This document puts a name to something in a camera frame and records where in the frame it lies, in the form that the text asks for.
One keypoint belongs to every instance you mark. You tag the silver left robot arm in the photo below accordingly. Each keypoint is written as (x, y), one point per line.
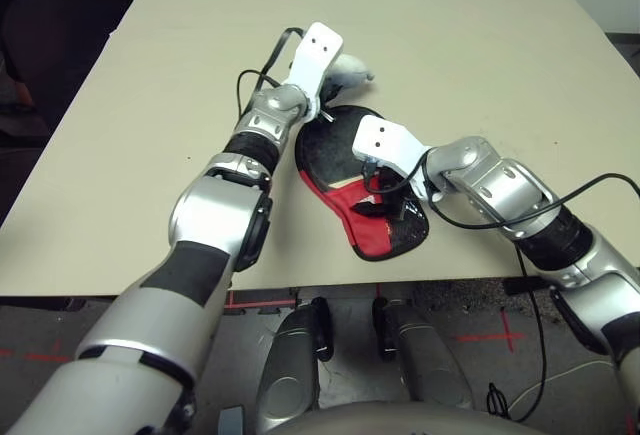
(215, 210)

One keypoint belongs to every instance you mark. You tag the small grey blue box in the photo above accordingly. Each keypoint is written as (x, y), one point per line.
(231, 421)

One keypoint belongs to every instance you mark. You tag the black red paddle case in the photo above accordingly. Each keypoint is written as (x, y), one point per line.
(370, 241)

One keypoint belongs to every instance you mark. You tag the grey left robot leg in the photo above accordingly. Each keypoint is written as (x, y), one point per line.
(290, 362)

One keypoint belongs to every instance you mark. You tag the black table base bar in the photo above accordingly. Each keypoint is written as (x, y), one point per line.
(40, 303)
(525, 286)

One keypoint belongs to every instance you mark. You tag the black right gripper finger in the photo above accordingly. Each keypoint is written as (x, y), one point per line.
(369, 210)
(399, 207)

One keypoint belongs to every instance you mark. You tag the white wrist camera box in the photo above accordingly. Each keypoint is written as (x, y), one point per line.
(385, 137)
(315, 55)

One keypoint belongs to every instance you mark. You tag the grey right robot leg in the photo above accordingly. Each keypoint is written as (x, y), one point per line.
(427, 360)

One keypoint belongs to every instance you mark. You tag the dark-haired person in black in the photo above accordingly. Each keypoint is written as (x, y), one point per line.
(55, 20)

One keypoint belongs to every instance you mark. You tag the grey robot leg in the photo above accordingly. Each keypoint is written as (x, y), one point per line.
(427, 360)
(290, 362)

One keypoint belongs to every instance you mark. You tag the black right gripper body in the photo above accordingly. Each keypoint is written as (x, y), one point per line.
(395, 182)

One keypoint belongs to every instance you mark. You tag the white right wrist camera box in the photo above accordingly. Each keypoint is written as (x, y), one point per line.
(385, 137)

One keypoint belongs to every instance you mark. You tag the grey robot torso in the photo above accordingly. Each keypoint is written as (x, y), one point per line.
(395, 422)

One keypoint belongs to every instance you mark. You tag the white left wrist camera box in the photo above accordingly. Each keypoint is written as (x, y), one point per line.
(315, 55)

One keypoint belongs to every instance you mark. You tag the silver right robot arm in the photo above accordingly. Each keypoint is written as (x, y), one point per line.
(500, 180)

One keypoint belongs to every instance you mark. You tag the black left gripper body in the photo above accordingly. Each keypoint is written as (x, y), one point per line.
(331, 94)

